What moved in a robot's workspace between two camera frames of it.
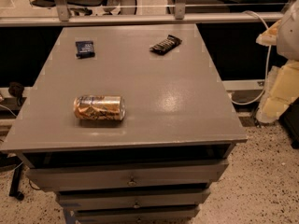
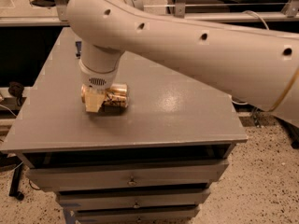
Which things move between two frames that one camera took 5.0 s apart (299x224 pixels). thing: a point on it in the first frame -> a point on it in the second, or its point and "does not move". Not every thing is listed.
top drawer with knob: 123,176 does not move
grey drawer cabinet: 157,165 does not move
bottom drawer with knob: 147,215 does not move
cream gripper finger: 269,36 -> 94,96
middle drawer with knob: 134,200 does not move
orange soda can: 99,107 -> 115,94
